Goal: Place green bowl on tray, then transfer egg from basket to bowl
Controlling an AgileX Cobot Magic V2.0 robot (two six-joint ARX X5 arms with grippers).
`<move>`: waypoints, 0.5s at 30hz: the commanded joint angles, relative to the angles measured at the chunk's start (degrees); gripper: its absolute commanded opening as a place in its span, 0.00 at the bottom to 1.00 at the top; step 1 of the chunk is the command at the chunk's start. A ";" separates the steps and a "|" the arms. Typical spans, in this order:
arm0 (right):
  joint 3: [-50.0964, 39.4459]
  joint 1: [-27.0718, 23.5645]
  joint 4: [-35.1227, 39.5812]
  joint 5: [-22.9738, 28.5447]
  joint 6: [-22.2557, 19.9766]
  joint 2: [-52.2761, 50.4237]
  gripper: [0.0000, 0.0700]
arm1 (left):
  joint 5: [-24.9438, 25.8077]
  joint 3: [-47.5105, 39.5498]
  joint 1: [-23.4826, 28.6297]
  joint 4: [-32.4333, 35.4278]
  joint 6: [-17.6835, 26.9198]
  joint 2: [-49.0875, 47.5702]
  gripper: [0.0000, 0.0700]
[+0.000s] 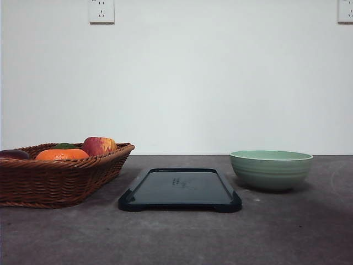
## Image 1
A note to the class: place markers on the green ceramic bowl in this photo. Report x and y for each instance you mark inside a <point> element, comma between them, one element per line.
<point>270,169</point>

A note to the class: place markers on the brown wicker basket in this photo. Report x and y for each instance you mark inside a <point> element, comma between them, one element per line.
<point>36,183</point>

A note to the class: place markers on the dark blue rectangular tray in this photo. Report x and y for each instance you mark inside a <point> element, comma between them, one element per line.
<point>181,189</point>

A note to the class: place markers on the red yellow apple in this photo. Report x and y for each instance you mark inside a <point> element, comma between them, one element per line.
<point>97,146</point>

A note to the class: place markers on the green fruit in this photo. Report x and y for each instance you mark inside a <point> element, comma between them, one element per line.
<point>64,146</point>

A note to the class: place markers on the orange tangerine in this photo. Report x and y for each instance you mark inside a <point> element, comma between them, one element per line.
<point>61,154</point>

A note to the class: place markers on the dark purple fruit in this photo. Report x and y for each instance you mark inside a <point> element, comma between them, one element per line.
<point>15,154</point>

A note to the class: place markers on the white wall socket left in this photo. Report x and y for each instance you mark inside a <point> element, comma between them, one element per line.
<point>101,12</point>

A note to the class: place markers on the white wall socket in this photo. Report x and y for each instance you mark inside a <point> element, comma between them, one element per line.
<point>101,12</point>
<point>345,11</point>

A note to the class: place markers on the white wall socket right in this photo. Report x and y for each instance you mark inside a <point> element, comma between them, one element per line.
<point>345,11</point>

